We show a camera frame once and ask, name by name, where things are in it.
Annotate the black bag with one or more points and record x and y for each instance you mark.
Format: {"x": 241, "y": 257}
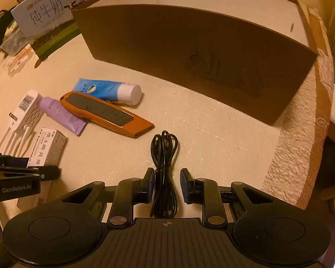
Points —
{"x": 0, "y": 28}

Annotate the blue green milk carton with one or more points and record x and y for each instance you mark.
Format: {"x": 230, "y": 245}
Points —
{"x": 44, "y": 19}

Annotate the blue tube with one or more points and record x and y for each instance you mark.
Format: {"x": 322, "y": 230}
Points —
{"x": 100, "y": 88}

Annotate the orange utility knife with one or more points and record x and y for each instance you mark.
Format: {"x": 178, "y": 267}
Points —
{"x": 106, "y": 111}

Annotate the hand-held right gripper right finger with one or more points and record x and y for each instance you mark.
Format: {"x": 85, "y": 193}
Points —
{"x": 185, "y": 185}

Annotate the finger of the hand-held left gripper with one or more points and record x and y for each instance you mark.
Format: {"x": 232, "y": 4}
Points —
{"x": 48, "y": 172}
{"x": 19, "y": 162}

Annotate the purple tube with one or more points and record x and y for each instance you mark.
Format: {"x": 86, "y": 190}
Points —
{"x": 58, "y": 111}

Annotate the brown cardboard box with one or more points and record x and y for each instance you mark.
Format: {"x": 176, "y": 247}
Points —
{"x": 184, "y": 47}

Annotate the white wifi extender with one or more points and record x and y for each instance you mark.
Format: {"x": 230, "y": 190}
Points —
{"x": 28, "y": 109}

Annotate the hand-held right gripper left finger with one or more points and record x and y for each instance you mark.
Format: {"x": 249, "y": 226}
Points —
{"x": 150, "y": 184}

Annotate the white medicine box green print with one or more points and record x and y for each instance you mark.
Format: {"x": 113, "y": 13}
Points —
{"x": 47, "y": 148}

